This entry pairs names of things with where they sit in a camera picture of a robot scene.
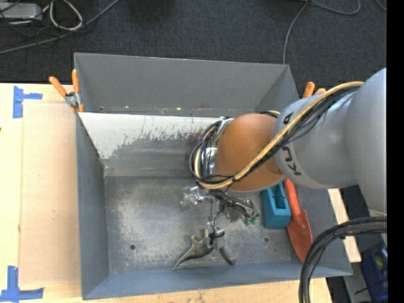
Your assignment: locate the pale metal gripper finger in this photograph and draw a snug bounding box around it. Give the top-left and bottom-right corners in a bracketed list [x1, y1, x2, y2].
[206, 222, 227, 249]
[181, 184, 211, 211]

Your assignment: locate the grey toy dinosaur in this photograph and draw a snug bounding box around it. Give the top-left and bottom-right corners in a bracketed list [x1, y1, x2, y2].
[172, 227, 237, 271]

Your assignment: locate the teal block with slot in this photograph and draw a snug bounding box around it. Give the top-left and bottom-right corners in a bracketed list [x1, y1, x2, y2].
[260, 182, 292, 230]

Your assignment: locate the grey metal bin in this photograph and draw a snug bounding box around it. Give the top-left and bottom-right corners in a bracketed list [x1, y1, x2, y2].
[73, 52, 354, 300]

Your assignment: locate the red-orange flat tool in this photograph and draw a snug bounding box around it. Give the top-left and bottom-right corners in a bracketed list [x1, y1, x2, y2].
[282, 178, 314, 264]

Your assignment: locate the pale wood flat board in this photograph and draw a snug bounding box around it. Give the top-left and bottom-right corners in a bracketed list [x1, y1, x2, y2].
[18, 101, 83, 296]

